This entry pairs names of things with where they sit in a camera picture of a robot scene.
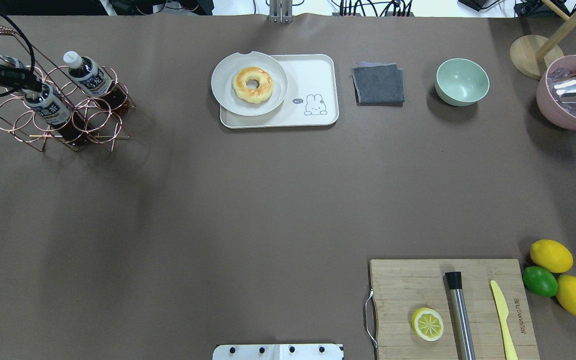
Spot copper wire bottle rack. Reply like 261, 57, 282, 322
0, 25, 136, 152

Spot half lemon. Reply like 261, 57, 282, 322
411, 307, 444, 342

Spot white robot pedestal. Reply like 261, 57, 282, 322
212, 342, 345, 360

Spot yellow glazed donut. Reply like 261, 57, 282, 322
232, 66, 275, 104

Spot green lime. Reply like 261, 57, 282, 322
522, 266, 559, 297

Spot tea bottle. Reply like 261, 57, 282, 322
22, 82, 89, 146
62, 50, 129, 112
0, 54, 28, 70

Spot left whole lemon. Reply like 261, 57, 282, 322
529, 239, 574, 274

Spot grey folded cloth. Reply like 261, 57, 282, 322
351, 62, 405, 106

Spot wooden cutting board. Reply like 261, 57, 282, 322
369, 259, 540, 360

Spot aluminium frame post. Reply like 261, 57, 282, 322
268, 0, 294, 24

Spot white round plate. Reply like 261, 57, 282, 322
211, 51, 288, 116

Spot cream serving tray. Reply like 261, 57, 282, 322
219, 54, 339, 129

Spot yellow plastic knife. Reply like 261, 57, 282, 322
489, 280, 519, 360

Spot steel cylinder tool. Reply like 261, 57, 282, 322
445, 271, 476, 360

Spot green bowl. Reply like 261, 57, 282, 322
434, 58, 490, 107

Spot wooden mug tree stand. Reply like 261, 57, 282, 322
509, 0, 576, 80

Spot pink bowl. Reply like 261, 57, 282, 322
536, 54, 576, 130

